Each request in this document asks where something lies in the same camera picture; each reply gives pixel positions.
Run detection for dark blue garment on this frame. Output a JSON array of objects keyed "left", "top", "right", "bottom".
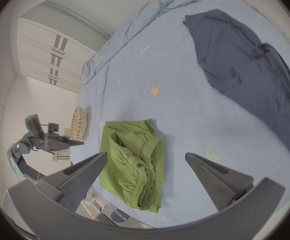
[{"left": 182, "top": 8, "right": 290, "bottom": 163}]

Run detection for green shorts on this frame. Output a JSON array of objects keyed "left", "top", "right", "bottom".
[{"left": 99, "top": 118, "right": 165, "bottom": 214}]

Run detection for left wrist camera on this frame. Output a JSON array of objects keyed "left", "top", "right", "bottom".
[{"left": 41, "top": 122, "right": 59, "bottom": 135}]

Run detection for pale blue quilt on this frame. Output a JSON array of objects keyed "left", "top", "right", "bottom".
[{"left": 81, "top": 0, "right": 203, "bottom": 85}]

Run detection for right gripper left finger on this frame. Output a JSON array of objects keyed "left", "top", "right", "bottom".
[{"left": 36, "top": 151, "right": 108, "bottom": 213}]

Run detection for white wardrobe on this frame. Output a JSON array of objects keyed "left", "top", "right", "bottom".
[{"left": 17, "top": 17, "right": 97, "bottom": 93}]

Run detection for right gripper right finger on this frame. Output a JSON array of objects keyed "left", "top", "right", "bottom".
[{"left": 185, "top": 152, "right": 254, "bottom": 212}]

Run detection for round woven basket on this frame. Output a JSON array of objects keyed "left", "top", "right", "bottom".
[{"left": 70, "top": 106, "right": 88, "bottom": 141}]

